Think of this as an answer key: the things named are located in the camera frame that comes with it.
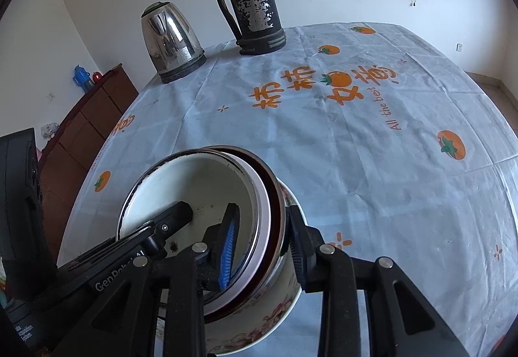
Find stainless steel electric kettle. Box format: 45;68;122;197
141;1;207;84

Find brown wooden sideboard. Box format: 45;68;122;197
38;63;139;261

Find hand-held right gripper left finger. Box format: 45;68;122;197
52;202;243;357

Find stainless steel bowl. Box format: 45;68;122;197
202;145;289;323

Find white enamel bowl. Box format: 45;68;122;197
116;149;268;301

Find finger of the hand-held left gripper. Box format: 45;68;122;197
117;201;194;259

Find printed light blue tablecloth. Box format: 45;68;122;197
57;22;518;357

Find purple flower deep plate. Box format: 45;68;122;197
204;181;303;355

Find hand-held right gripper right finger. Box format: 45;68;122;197
285;205;470;357

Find blue thermos bottle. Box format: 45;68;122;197
73;65;92;93

